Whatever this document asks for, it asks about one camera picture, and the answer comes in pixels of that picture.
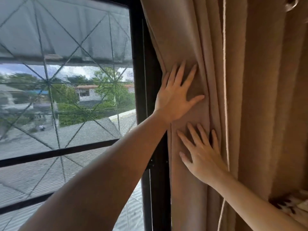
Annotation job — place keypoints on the person's right thumb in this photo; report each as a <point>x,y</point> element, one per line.
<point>185,157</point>

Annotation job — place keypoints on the person's left forearm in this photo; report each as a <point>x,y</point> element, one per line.
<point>96,185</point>

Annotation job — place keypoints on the person's right forearm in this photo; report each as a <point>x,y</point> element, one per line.
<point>245,204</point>

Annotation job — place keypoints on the grey corrugated roof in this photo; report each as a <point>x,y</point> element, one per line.
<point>24,180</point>

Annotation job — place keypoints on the black window frame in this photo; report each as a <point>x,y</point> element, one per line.
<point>140,69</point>

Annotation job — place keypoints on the person's left thumb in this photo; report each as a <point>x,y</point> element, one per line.
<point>196,100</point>

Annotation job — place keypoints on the floral patterned fabric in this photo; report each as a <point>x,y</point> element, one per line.
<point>294,204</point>

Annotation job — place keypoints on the person's left middle finger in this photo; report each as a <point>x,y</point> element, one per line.
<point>180,72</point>

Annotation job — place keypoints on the person's right hand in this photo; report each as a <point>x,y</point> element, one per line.
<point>207,161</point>

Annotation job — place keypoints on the green trees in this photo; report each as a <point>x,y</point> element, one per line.
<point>69,113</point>

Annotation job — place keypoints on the person's left little finger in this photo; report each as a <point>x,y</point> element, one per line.
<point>165,80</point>

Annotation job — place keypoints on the beige fabric curtain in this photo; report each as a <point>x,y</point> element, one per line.
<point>252,93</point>

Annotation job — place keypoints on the grey translucent awning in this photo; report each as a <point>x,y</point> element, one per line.
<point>19,33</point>

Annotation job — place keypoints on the white house with red roof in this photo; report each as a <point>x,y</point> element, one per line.
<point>92,95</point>

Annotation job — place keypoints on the person's left hand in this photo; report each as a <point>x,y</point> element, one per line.
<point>172,98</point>

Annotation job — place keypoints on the person's right little finger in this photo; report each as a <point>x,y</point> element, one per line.
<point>215,140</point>

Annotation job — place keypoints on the person's right middle finger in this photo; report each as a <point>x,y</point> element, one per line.
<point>194,135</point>

